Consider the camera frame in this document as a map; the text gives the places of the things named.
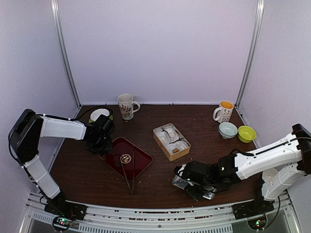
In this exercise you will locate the white square chocolate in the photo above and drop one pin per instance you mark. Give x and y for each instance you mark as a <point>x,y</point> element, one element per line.
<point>162,138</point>

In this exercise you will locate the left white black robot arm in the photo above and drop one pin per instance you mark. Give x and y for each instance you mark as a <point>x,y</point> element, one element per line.
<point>24,137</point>

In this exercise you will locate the beige chocolate tin box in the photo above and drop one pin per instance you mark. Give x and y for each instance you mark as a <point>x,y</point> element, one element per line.
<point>171,141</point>

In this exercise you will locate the white paper cup liner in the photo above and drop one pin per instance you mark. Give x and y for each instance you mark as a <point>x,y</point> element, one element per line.
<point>185,144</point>
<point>161,133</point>
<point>171,146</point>
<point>170,129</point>

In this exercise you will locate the green saucer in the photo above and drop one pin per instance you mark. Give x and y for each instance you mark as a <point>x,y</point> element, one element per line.
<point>110,117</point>

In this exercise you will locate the black tongs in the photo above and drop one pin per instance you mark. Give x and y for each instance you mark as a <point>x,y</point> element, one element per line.
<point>127,163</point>

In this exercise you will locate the white rectangular chocolate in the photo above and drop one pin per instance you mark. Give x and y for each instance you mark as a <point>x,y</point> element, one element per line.
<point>181,145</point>

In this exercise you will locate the beige illustrated tin lid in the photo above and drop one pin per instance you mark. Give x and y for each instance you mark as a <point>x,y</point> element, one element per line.
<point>184,184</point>

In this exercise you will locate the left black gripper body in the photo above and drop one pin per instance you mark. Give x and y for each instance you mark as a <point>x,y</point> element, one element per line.
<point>101,146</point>

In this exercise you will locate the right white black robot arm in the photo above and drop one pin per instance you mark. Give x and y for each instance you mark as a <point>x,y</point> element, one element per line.
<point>293,153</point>

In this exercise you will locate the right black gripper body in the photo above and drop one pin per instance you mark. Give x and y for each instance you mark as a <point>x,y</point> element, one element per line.
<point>198,195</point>

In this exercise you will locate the left aluminium frame post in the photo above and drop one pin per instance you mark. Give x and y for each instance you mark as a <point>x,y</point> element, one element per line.
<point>63,50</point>

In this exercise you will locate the tall floral beige mug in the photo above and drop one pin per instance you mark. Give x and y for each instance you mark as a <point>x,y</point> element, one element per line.
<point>127,106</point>

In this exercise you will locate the white bowl near right base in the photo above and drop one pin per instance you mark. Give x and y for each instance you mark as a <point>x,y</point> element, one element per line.
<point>268,174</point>

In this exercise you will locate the pale blue bowl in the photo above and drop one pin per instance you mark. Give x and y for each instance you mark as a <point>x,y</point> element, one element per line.
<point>227,130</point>

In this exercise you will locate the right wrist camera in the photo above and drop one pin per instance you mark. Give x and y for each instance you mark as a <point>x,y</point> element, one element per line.
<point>178,170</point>

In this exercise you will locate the right aluminium frame post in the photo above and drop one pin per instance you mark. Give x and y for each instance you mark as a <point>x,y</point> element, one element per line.
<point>252,50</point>

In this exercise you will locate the lime green bowl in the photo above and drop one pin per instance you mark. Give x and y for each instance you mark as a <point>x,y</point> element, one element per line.
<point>246,134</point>

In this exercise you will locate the aluminium frame post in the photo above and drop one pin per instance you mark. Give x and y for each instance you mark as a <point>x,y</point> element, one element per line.
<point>252,50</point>
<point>63,50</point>

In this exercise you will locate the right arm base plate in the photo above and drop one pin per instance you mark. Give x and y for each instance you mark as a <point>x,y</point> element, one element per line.
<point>251,208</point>

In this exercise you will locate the dark red lacquer tray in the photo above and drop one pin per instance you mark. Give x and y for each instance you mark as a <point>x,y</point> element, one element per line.
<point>142,159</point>

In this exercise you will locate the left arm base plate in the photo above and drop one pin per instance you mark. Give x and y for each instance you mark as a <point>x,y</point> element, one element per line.
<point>67,209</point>

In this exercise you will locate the white mug yellow interior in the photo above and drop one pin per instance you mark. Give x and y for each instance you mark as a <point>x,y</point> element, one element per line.
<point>223,112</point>

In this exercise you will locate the white teacup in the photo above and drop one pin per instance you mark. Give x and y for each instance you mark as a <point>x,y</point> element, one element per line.
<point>95,114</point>

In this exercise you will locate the front aluminium rail frame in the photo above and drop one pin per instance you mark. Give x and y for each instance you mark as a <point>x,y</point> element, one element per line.
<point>208,219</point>

